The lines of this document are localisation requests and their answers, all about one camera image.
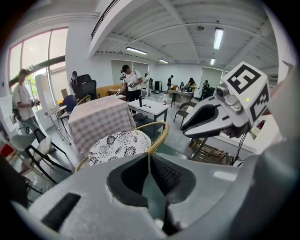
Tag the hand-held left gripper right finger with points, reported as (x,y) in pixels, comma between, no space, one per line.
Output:
(206,199)

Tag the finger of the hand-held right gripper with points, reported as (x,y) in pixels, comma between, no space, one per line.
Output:
(211,129)
(201,107)

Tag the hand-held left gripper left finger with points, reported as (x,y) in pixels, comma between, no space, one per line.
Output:
(84,211)

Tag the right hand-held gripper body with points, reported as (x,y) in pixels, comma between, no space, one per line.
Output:
(248,93)

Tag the gold chair with floral cushion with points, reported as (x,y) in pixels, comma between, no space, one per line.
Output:
(122,145)

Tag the person's right forearm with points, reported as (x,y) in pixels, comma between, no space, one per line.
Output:
(274,98)

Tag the olive metal chair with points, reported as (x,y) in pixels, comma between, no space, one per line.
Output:
(185,107)

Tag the white chair with black legs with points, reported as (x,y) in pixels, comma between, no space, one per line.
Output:
(25,143)

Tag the black office chair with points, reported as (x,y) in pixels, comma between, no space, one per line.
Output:
(85,87)

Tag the wooden pallet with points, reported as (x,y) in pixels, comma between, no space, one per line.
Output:
(211,152)

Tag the grey desk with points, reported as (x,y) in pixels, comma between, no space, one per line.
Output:
(181,93)

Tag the white plastic bottle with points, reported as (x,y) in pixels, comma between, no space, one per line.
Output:
(165,99)

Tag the long ceiling light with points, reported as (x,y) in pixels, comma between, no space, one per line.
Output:
(163,61)
(218,38)
(212,61)
(136,50)

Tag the white rectangular table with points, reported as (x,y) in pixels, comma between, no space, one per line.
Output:
(150,107)

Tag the black upright device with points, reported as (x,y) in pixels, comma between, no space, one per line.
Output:
(140,100)

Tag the checkered tablecloth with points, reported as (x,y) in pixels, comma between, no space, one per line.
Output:
(98,122)

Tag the orange sofa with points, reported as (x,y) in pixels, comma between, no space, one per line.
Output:
(107,91)

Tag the small round white table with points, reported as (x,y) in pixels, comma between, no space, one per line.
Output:
(55,113)

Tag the tall white cabinet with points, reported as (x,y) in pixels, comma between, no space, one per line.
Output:
(43,91)

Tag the large window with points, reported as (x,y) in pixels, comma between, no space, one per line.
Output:
(35,54)

